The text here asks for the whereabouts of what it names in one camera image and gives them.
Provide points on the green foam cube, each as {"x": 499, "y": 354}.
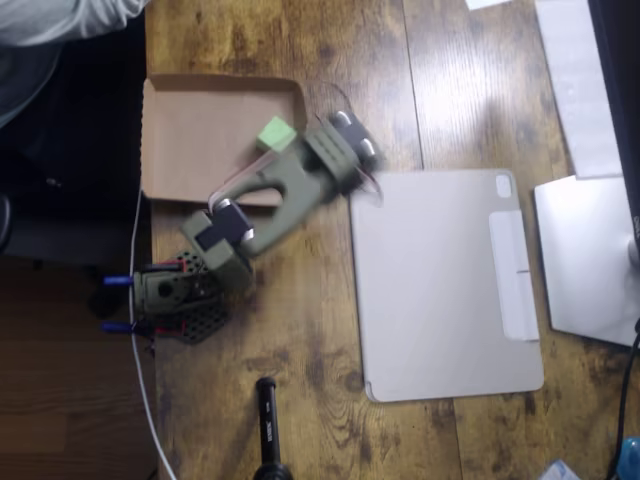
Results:
{"x": 274, "y": 132}

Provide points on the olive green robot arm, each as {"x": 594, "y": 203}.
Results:
{"x": 290, "y": 185}

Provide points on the brown cardboard tray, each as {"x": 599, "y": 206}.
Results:
{"x": 200, "y": 125}

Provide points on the tablet in beige case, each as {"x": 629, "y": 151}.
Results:
{"x": 450, "y": 300}

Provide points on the black chair castor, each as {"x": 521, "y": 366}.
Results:
{"x": 104, "y": 303}

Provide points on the person black trousers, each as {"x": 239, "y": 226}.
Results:
{"x": 85, "y": 150}

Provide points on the silver monitor stand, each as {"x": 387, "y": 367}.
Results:
{"x": 585, "y": 260}

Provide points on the white paper sheet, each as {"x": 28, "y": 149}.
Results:
{"x": 482, "y": 3}

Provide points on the white foam sheet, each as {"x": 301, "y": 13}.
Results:
{"x": 575, "y": 90}

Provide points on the white blue packet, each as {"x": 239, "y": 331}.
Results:
{"x": 560, "y": 471}

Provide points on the black computer monitor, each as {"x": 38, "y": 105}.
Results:
{"x": 620, "y": 75}

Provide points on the person grey shirt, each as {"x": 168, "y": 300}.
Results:
{"x": 40, "y": 25}

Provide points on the blue round object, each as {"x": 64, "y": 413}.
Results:
{"x": 631, "y": 460}

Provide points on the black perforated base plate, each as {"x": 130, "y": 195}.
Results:
{"x": 200, "y": 327}

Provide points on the black camera stand pole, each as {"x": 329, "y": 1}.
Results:
{"x": 269, "y": 425}

